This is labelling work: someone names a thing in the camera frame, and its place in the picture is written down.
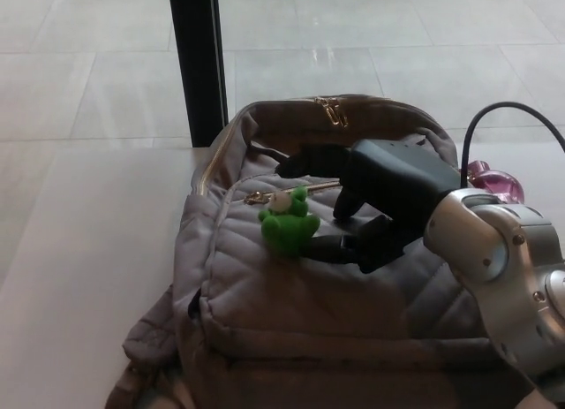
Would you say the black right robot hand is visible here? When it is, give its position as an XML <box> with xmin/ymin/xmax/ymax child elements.
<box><xmin>276</xmin><ymin>139</ymin><xmax>462</xmax><ymax>275</ymax></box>

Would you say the green plush frog keychain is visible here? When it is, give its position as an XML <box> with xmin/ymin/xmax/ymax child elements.
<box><xmin>257</xmin><ymin>186</ymin><xmax>321</xmax><ymax>256</ymax></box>

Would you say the pink glass perfume bottle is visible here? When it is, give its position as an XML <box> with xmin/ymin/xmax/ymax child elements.
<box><xmin>465</xmin><ymin>160</ymin><xmax>526</xmax><ymax>205</ymax></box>

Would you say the grey quilted backpack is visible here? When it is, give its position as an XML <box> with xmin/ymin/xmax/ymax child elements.
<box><xmin>103</xmin><ymin>95</ymin><xmax>548</xmax><ymax>409</ymax></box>

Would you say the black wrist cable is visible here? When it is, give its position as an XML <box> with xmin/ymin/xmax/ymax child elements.
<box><xmin>458</xmin><ymin>101</ymin><xmax>565</xmax><ymax>190</ymax></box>

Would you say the black vertical post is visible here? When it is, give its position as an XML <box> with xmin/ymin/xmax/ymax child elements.
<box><xmin>167</xmin><ymin>0</ymin><xmax>230</xmax><ymax>149</ymax></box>

